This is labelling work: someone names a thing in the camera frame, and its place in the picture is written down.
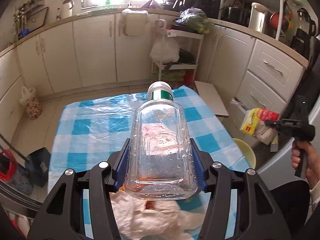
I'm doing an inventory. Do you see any clear plastic jar white lid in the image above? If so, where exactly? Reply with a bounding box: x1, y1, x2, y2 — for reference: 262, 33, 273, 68
123, 81, 198, 200

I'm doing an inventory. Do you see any white plastic bag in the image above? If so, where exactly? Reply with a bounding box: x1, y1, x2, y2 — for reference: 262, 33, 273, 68
110, 190, 204, 239
150, 35, 180, 64

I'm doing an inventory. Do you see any yellow red snack package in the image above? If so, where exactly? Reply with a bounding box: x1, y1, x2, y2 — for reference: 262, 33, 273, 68
240, 108, 279, 145

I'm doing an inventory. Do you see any red lined trash bin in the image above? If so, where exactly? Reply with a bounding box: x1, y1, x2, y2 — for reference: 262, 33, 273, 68
0, 149, 17, 181

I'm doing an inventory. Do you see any white hanging trash bin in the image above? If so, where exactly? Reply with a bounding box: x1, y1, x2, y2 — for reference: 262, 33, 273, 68
120, 9, 149, 36

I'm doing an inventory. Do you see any person's right hand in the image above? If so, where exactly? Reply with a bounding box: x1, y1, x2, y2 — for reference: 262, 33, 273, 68
291, 141, 320, 189

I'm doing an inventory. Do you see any yellow stool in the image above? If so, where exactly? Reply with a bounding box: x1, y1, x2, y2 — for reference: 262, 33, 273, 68
233, 138, 257, 169

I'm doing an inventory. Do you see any blue white checkered tablecloth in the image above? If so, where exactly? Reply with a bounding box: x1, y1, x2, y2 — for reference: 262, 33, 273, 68
47, 84, 252, 240

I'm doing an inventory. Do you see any white wooden board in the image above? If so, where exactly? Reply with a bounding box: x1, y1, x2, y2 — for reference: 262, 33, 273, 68
194, 81, 229, 118

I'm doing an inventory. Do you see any dark green dustpan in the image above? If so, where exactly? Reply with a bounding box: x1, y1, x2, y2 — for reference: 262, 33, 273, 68
25, 147, 51, 187

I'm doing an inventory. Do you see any floral bag on floor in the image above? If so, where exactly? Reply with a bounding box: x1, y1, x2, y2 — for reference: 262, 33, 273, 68
20, 86, 42, 120

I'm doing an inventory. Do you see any white plastic bag on cart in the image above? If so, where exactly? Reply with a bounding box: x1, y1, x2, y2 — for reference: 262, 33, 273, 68
150, 35, 180, 64

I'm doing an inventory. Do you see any white rolling shelf cart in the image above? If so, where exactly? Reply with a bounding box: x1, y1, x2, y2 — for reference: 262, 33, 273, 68
150, 19, 204, 81

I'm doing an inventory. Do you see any bag of green vegetables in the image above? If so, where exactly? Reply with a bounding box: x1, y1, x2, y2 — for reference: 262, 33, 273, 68
174, 7, 209, 35

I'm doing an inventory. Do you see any white electric kettle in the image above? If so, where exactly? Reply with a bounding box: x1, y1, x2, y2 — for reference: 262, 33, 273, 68
61, 0, 74, 19

